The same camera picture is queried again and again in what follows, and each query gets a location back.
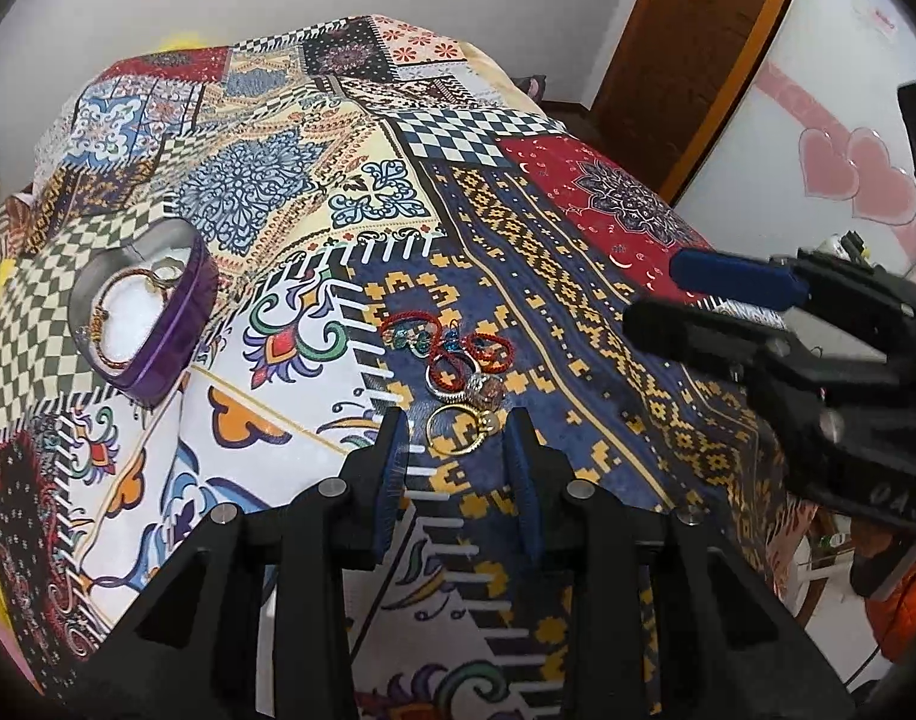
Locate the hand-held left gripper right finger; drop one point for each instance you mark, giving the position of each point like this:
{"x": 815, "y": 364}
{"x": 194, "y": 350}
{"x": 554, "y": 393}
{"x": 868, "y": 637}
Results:
{"x": 521, "y": 487}

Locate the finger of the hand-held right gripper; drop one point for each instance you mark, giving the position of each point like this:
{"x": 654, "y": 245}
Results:
{"x": 735, "y": 274}
{"x": 698, "y": 334}

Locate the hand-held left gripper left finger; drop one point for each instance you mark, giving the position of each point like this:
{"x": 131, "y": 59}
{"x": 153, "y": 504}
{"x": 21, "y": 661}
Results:
{"x": 394, "y": 487}

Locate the purple heart-shaped box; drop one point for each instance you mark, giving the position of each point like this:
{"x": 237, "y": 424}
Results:
{"x": 180, "y": 331}

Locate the person's right forearm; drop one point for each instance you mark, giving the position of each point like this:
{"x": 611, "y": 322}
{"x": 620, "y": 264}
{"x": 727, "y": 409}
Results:
{"x": 907, "y": 592}

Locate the patchwork printed blanket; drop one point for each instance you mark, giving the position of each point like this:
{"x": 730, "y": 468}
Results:
{"x": 578, "y": 360}

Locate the brown wooden door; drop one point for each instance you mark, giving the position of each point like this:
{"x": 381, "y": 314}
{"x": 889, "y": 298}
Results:
{"x": 683, "y": 45}

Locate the dark cloth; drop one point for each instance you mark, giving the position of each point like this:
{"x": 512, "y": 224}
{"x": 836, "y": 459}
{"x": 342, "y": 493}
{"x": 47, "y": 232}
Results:
{"x": 531, "y": 86}

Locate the red white label sticker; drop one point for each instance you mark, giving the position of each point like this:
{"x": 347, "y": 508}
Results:
{"x": 877, "y": 21}

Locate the orange striped blanket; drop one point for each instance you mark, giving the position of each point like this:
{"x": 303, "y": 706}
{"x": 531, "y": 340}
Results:
{"x": 0, "y": 232}

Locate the yellow pillow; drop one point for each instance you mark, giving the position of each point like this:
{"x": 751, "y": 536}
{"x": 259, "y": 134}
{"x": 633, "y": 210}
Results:
{"x": 182, "y": 40}

